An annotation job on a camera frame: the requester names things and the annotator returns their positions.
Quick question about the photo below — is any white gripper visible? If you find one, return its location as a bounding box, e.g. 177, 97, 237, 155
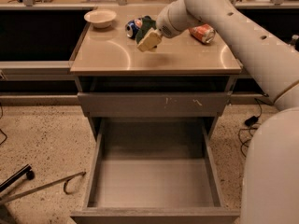
136, 0, 202, 52

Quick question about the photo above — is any green yellow sponge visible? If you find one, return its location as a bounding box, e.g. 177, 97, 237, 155
135, 16, 156, 43

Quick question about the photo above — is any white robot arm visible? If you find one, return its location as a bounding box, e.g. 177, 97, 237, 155
136, 0, 299, 224

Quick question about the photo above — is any grey drawer cabinet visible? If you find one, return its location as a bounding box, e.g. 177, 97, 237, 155
70, 5, 241, 133

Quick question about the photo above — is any closed top drawer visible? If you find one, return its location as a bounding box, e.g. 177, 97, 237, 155
78, 92, 229, 118

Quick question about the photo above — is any open middle drawer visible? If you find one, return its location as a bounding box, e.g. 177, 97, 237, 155
71, 119, 239, 224

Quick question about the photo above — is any blue soda can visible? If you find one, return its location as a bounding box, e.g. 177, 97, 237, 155
125, 18, 143, 39

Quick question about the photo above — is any orange soda can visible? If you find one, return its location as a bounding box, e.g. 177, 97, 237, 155
189, 24, 216, 44

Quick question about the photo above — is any white ceramic bowl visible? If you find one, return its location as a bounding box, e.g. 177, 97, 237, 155
84, 9, 117, 29

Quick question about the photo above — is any black power adapter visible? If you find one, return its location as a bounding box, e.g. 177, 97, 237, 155
244, 116, 259, 127

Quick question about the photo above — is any clear plastic bottle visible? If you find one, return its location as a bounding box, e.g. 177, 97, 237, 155
289, 35, 299, 49

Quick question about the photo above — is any grey metal stand leg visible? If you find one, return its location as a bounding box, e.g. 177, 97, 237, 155
0, 171, 86, 205

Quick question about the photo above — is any black stand leg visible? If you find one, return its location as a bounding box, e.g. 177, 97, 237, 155
0, 164, 35, 192

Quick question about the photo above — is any black floor cable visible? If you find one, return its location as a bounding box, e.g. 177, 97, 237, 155
237, 96, 269, 159

